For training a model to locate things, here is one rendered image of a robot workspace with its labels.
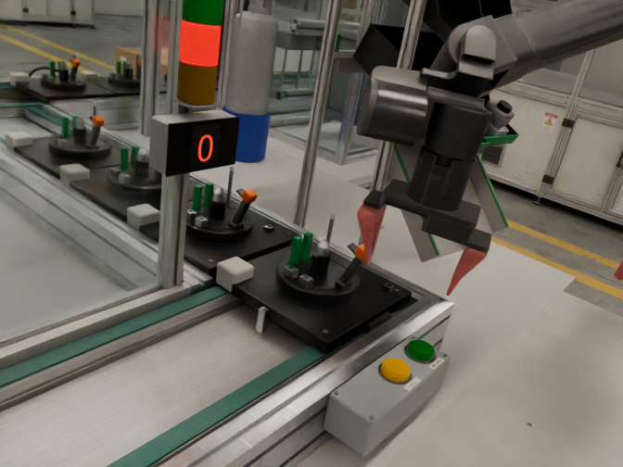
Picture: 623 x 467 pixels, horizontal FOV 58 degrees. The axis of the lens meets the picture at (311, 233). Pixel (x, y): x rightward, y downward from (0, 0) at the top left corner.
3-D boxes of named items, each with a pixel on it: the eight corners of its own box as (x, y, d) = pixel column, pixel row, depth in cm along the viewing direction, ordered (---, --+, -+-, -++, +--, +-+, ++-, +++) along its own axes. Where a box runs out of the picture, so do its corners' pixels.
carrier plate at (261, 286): (410, 301, 99) (413, 291, 98) (324, 354, 81) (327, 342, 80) (307, 247, 112) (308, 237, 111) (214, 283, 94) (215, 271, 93)
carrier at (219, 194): (300, 245, 112) (311, 185, 107) (208, 279, 95) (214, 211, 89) (220, 202, 125) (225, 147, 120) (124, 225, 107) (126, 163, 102)
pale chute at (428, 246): (463, 250, 113) (480, 243, 110) (421, 262, 105) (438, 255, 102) (411, 125, 118) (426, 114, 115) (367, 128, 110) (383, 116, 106)
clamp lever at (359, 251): (351, 283, 92) (374, 251, 87) (344, 286, 90) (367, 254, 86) (336, 267, 93) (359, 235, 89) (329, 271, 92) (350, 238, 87)
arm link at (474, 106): (502, 107, 54) (486, 95, 59) (433, 91, 53) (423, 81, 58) (478, 174, 57) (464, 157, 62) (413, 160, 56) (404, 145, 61)
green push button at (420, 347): (437, 359, 84) (439, 348, 83) (423, 370, 81) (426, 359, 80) (413, 346, 86) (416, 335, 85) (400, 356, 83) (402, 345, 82)
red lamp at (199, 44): (225, 66, 74) (229, 27, 72) (196, 67, 70) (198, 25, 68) (200, 57, 77) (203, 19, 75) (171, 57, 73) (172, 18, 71)
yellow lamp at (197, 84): (222, 104, 76) (225, 67, 74) (193, 106, 72) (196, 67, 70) (197, 94, 79) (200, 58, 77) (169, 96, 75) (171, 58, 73)
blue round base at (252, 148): (274, 158, 188) (280, 115, 182) (240, 165, 177) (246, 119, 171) (242, 145, 197) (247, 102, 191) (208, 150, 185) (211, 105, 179)
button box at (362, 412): (441, 387, 86) (451, 355, 84) (363, 460, 71) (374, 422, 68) (402, 364, 90) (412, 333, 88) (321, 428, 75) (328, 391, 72)
